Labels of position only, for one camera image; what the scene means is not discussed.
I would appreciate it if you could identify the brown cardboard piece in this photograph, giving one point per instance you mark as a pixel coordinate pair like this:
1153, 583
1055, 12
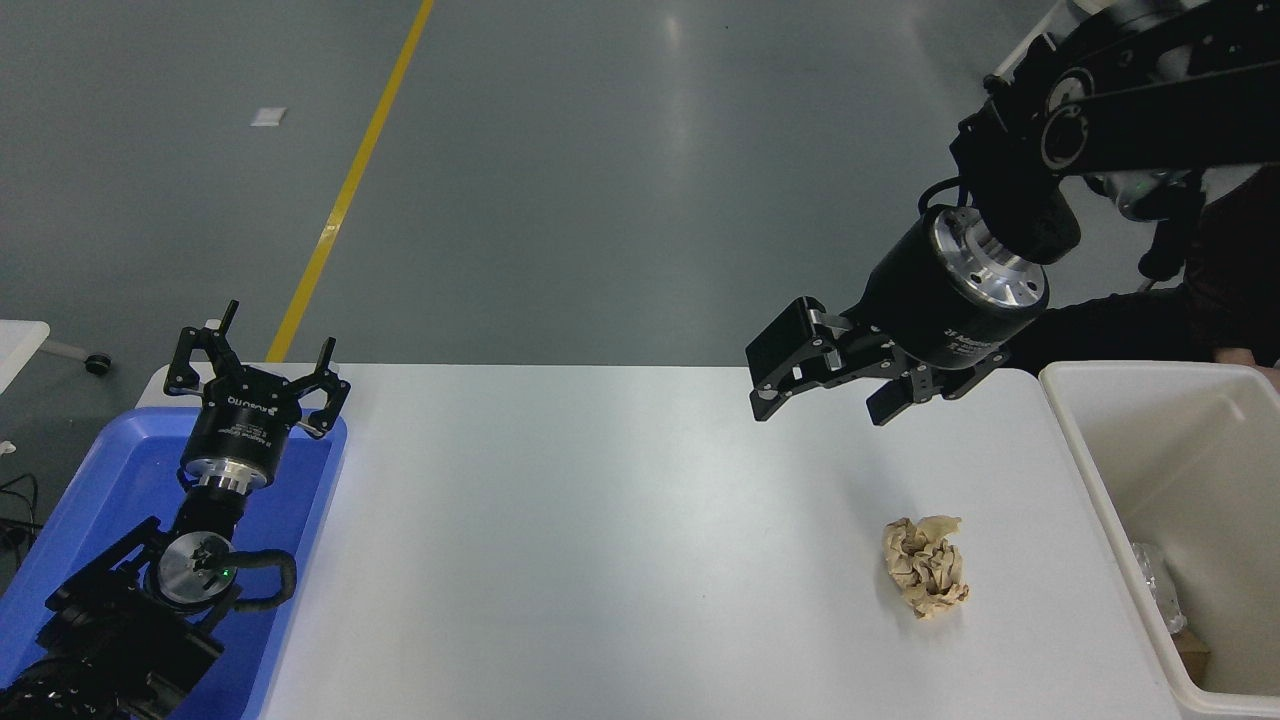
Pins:
1192, 655

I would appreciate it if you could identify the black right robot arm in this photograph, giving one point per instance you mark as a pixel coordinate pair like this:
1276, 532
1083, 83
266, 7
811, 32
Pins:
1130, 100

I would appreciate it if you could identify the tan paper ball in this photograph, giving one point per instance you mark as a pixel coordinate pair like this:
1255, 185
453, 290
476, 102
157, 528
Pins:
925, 565

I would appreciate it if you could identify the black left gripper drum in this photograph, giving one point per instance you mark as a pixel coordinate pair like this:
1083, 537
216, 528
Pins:
242, 420

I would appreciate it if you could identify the white cart with caster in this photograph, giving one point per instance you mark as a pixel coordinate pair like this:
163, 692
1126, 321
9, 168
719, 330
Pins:
20, 345

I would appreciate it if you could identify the large pale plastic bin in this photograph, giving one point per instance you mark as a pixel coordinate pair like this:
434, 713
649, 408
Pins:
1150, 450

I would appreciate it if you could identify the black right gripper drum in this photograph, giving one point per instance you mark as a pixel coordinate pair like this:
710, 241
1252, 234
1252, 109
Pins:
920, 300

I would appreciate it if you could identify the blue plastic tray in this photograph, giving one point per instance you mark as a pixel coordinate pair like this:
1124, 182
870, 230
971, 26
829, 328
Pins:
130, 470

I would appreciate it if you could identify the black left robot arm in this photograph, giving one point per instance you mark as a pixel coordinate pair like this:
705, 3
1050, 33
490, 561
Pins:
110, 620

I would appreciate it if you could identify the person's hand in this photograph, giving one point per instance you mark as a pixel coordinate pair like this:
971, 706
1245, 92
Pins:
1245, 357

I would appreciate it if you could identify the crumpled clear plastic wrap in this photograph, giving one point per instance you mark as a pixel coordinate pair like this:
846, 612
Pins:
1160, 590

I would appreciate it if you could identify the person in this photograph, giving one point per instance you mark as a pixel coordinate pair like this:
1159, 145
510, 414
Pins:
1230, 290

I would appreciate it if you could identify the white paper scrap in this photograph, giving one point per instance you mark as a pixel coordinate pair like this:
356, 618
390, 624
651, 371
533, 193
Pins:
268, 117

